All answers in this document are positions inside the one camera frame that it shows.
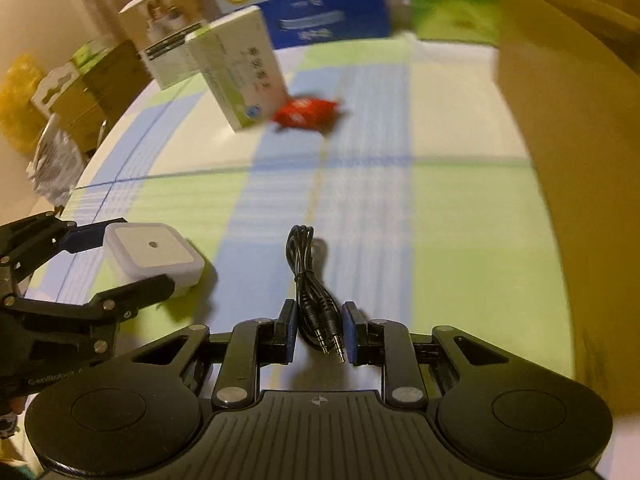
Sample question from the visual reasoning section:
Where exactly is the large open cardboard box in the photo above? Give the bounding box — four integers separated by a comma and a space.
492, 0, 640, 411

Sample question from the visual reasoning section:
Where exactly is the white square night light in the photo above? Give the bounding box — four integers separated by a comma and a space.
102, 222, 206, 298

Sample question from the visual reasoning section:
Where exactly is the green tissue multipack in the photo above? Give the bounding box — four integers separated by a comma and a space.
390, 0, 591, 46

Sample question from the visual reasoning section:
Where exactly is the green and white medicine box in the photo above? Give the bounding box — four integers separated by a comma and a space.
185, 5, 290, 133

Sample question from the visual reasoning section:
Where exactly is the crinkled clear plastic bag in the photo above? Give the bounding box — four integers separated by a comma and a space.
27, 115, 86, 206

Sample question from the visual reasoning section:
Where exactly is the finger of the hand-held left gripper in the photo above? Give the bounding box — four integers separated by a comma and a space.
0, 211, 127, 291
0, 275, 177, 323

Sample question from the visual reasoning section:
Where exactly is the plaid cloth desktop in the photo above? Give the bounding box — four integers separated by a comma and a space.
20, 30, 591, 480

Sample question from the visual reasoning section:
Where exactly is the beige product box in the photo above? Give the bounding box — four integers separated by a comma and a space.
119, 0, 221, 91

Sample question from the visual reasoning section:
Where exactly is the brown cardboard box with flap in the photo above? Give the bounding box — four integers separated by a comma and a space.
52, 42, 156, 156

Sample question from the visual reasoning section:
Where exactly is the black audio cable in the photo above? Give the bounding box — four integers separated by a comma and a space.
285, 225, 347, 363

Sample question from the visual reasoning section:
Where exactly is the red snack packet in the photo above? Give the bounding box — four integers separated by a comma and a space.
270, 96, 346, 133

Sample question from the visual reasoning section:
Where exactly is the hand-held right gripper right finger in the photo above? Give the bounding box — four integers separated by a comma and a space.
342, 301, 511, 408

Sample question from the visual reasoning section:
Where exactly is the yellow plastic bag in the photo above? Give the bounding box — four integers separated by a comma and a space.
0, 52, 46, 153

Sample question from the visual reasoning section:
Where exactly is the dark blue box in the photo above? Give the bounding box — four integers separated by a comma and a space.
260, 0, 392, 51

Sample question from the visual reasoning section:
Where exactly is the small green tissue pack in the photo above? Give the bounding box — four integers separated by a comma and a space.
70, 37, 118, 68

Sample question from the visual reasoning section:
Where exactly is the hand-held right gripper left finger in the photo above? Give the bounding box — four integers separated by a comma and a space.
131, 299, 300, 408

